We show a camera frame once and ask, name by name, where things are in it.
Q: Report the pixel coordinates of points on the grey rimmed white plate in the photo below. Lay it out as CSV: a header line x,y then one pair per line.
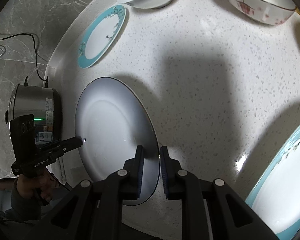
x,y
111,121

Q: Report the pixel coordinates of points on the small teal floral plate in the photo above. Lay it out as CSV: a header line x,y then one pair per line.
x,y
100,35

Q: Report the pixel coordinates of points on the large teal floral plate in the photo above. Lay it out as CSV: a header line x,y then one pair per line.
x,y
276,196

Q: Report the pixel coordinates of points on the stainless steel rice cooker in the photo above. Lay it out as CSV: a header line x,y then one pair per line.
x,y
44,104

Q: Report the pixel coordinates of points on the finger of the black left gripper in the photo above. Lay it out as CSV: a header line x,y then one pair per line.
x,y
72,143

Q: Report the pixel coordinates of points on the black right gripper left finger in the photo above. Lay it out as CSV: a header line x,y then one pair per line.
x,y
124,184

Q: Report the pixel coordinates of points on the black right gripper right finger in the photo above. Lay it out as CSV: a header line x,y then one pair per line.
x,y
180,184

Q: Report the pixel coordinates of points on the person's left hand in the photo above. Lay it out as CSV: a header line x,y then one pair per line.
x,y
41,185

